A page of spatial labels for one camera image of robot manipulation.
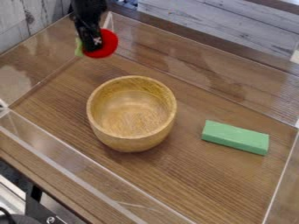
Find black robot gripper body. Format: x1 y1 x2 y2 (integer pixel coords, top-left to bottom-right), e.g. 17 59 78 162
70 0 108 24

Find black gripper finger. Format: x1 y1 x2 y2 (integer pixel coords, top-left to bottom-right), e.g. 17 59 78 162
78 22 102 52
74 23 81 39

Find light wooden bowl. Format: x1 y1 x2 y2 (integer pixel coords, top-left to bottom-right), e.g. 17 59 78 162
86 75 177 152

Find clear acrylic tray walls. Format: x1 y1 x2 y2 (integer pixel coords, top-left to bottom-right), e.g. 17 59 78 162
0 14 299 224

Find green rectangular sponge block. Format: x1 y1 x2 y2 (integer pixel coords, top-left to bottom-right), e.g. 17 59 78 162
200 120 269 156

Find black table leg clamp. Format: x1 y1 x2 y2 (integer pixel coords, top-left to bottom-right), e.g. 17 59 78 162
24 185 68 224

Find clear acrylic corner bracket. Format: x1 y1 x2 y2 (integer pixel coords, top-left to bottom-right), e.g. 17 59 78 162
101 11 114 31

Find black cable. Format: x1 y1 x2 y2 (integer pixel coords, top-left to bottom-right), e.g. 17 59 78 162
0 207 18 224

